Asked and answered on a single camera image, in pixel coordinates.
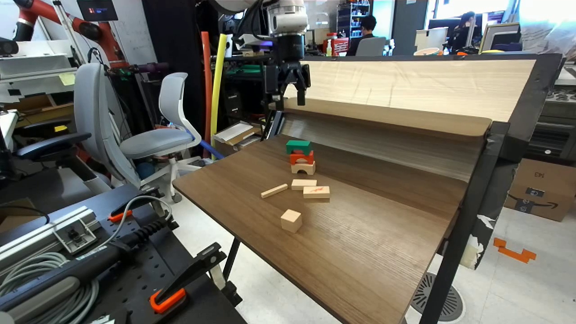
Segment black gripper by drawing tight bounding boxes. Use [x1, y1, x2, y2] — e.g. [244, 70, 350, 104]
[266, 34, 309, 109]

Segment red robot arm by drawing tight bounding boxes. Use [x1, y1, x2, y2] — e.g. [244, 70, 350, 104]
[12, 0, 127, 68]

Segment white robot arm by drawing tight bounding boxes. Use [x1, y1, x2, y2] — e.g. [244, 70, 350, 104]
[208, 0, 311, 107]

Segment green block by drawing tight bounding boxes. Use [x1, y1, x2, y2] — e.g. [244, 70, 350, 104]
[285, 138, 311, 154]

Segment orange arch block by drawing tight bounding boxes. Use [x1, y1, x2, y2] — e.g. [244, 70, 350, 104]
[289, 151, 314, 165]

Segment wooden arch block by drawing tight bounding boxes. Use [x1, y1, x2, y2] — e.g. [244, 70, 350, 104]
[289, 161, 316, 176]

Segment small flat wooden block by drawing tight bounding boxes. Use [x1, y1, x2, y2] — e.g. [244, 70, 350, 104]
[289, 178, 316, 190]

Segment thin wooden plank block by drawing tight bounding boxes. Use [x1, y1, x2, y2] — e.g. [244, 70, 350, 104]
[258, 181, 289, 197]

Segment rectangular wooden block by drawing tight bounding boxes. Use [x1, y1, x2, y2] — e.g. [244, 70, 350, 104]
[302, 185, 330, 199]

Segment wooden cube block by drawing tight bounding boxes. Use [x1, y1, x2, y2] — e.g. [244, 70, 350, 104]
[280, 208, 302, 232]

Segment stack of books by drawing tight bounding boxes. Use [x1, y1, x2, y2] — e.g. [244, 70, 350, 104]
[213, 120, 262, 154]

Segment yellow foam tube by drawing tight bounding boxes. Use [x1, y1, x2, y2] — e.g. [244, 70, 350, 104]
[210, 34, 226, 142]

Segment person in background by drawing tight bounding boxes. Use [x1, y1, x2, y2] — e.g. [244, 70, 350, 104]
[347, 16, 375, 55]

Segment orange foam tube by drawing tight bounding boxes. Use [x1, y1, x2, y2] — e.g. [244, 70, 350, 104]
[199, 30, 212, 143]

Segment white office chair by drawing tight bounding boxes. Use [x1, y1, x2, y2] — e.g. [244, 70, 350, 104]
[120, 71, 201, 201]

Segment wooden desk with shelf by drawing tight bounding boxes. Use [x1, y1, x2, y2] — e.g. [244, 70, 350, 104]
[174, 53, 563, 324]

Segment grey office chair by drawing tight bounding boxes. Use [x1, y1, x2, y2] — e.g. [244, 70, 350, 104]
[15, 61, 141, 190]

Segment round floor drain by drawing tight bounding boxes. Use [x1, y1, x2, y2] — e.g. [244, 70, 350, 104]
[408, 271, 465, 324]

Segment cardboard box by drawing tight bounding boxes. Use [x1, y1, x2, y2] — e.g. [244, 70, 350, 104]
[503, 158, 576, 221]

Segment black clamp orange handle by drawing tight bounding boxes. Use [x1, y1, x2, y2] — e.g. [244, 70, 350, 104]
[149, 242, 226, 314]

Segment aluminium rail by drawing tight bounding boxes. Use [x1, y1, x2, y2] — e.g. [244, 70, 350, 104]
[0, 206, 100, 266]

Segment grey cable bundle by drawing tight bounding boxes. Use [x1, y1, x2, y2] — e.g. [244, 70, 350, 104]
[0, 250, 100, 324]

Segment orange floor bracket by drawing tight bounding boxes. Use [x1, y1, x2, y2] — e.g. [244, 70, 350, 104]
[492, 237, 536, 262]

